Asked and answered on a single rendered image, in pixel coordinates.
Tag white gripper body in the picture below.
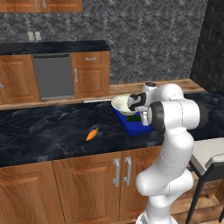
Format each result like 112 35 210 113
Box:
140 110 151 127

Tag blue tray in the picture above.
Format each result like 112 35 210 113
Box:
112 106 156 137

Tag white bowl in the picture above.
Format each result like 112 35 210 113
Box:
110 94 142 116

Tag green cucumber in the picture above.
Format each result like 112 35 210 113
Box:
126 115 143 123

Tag wooden cupboard door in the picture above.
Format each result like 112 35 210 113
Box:
0 161 66 224
118 145 163 223
52 150 123 224

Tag orange carrot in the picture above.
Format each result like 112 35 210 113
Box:
85 126 100 143

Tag grey chair with black legs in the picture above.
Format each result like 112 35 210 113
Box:
185 136 224 224

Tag wooden base cupboard run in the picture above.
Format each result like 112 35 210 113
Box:
70 50 111 100
0 53 41 106

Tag grey dishwasher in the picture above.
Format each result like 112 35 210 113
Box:
31 52 76 101

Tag black hob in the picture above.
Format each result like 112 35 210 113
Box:
0 43 27 56

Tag silver cupboard handle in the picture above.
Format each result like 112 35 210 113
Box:
112 157 121 188
122 156 132 186

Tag wooden wall cupboard run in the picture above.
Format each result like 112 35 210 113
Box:
0 0 84 13

